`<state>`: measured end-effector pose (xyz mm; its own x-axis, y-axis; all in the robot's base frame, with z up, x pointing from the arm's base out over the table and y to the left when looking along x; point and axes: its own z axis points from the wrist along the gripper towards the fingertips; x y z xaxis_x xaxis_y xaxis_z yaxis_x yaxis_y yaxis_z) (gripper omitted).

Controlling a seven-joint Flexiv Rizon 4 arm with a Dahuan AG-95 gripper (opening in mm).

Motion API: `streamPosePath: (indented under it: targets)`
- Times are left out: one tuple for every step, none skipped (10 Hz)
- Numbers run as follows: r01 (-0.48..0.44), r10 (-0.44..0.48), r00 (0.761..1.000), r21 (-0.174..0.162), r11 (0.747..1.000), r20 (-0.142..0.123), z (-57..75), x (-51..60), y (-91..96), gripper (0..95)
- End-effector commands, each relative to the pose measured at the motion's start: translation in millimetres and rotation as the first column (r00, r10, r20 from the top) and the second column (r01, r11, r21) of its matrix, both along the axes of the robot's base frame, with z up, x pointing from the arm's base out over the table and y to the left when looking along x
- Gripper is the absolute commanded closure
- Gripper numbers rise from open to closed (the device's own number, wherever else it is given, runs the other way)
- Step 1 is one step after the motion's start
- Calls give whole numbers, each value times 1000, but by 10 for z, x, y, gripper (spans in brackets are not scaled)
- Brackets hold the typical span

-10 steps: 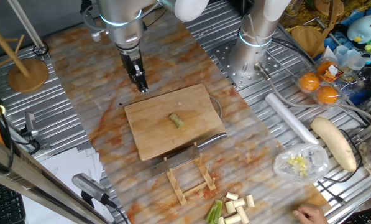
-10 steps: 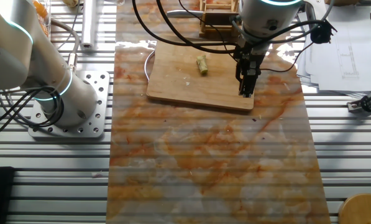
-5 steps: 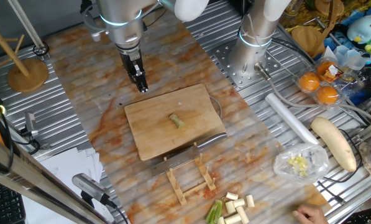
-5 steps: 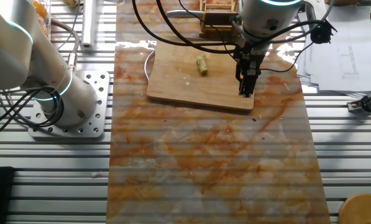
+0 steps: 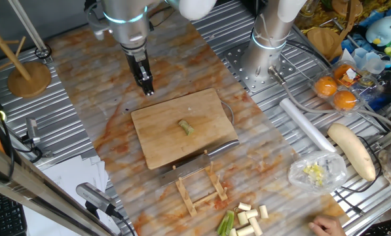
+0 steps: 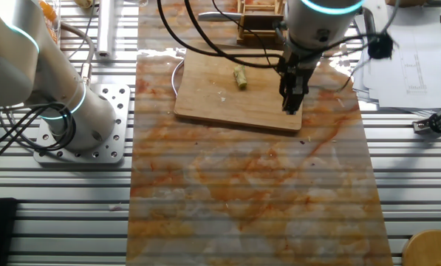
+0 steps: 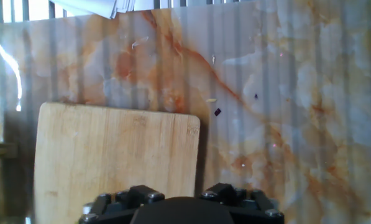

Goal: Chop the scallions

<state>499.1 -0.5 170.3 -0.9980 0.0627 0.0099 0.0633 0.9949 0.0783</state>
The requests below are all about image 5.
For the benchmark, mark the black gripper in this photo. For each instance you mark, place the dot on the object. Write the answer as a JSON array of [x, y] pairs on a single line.
[[137, 64]]

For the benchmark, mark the steel cleaver knife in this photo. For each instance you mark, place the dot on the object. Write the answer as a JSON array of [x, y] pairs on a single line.
[[185, 168]]

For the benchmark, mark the wooden knife rack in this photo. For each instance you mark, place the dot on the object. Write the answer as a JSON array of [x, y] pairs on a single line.
[[186, 198]]

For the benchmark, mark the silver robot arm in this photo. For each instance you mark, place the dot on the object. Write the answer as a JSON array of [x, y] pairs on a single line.
[[126, 29]]

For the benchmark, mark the person hand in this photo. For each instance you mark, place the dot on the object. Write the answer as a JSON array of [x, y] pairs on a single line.
[[327, 227]]

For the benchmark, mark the orange marble patterned mat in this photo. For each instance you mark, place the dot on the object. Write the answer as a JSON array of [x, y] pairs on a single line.
[[100, 82]]

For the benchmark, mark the wooden cutting board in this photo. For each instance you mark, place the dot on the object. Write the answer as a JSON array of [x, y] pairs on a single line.
[[162, 141]]

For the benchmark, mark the green scallion stalk piece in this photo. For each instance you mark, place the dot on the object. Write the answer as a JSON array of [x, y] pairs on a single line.
[[186, 128]]

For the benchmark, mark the wooden cup tree stand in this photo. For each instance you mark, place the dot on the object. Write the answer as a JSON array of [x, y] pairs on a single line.
[[29, 80]]

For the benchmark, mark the white paper sheets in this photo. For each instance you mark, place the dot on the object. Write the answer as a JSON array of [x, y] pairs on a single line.
[[67, 177]]

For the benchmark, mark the white tripod leg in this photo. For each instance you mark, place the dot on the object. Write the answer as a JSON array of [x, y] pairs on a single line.
[[26, 26]]

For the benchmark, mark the white scallion stalk piece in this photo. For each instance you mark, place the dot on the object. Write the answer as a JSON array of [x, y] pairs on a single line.
[[244, 206], [245, 230], [255, 226], [232, 232], [251, 213], [263, 211], [242, 218]]

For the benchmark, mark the green scallion leaves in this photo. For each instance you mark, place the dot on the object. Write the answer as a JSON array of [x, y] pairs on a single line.
[[226, 223]]

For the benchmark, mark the white plastic wrap roll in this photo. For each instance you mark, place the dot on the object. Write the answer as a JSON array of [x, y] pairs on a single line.
[[305, 124]]

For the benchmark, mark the glass jar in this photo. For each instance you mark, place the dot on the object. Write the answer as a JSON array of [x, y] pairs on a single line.
[[309, 8]]

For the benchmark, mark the orange fruit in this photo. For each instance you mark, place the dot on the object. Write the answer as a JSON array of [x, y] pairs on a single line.
[[344, 100], [340, 72], [325, 86]]

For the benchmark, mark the wooden hanger stand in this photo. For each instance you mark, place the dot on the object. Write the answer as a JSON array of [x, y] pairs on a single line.
[[324, 41]]

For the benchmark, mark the black keyboard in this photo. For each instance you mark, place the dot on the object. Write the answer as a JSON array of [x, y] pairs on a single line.
[[2, 216]]

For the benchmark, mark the chopped scallion bits pile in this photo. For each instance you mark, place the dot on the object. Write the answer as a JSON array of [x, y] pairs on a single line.
[[314, 173]]

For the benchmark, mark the clear plastic bag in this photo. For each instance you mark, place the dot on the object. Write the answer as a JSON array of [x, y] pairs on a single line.
[[332, 170]]

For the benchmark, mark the white daikon radish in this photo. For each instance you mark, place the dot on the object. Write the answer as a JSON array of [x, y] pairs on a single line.
[[352, 150]]

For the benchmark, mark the clear plastic measuring cup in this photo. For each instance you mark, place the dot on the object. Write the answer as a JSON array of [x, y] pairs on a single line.
[[373, 64]]

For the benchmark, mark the blue cloth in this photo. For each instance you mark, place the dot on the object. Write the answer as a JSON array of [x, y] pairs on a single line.
[[383, 98]]

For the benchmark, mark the blue plush toy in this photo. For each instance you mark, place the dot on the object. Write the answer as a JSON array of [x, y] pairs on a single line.
[[382, 31]]

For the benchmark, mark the glass bowl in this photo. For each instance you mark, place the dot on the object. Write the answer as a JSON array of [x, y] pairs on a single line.
[[390, 82]]

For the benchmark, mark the black printed box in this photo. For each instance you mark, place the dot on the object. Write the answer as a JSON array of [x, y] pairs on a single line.
[[388, 229]]

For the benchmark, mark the wrist camera on silver bracket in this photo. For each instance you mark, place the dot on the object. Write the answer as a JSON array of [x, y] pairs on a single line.
[[99, 32]]

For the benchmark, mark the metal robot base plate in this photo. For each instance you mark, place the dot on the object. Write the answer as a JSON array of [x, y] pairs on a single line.
[[237, 59]]

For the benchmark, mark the small silver camera on mount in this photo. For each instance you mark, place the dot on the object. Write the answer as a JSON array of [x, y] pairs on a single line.
[[32, 128]]

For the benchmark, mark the silver depth camera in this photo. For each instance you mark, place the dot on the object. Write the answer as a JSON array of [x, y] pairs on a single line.
[[93, 196]]

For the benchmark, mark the metal frame bar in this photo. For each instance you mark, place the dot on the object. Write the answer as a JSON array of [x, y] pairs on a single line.
[[34, 193]]

